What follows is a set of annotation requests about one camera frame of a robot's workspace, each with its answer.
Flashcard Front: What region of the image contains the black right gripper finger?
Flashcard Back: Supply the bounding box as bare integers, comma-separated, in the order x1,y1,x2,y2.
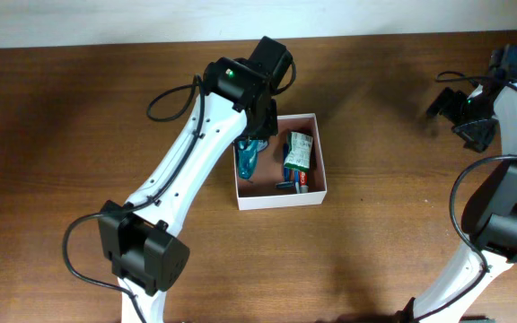
426,87,467,122
452,118,497,153

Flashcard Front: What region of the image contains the teal Listerine mouthwash bottle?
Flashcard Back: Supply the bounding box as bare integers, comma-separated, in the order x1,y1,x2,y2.
236,139,268,179

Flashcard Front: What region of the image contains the green white tissue packet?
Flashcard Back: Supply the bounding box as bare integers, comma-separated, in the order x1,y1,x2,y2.
284,131,313,172

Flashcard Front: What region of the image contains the blue white toothbrush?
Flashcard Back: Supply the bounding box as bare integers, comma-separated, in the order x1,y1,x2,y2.
294,170,301,194

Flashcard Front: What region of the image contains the blue disposable razor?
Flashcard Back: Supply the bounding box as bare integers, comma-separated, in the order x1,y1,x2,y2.
276,144,294,189

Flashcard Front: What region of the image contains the pink cardboard box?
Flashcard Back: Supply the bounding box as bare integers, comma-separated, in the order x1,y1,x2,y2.
235,113,327,211

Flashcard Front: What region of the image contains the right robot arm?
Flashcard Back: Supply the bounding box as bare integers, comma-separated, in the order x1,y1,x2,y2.
395,44,517,322

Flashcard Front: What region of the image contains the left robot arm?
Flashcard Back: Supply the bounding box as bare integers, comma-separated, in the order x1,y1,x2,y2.
98,37,295,322

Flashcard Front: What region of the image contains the red green toothpaste tube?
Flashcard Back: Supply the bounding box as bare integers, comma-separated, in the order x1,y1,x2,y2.
299,171,309,194

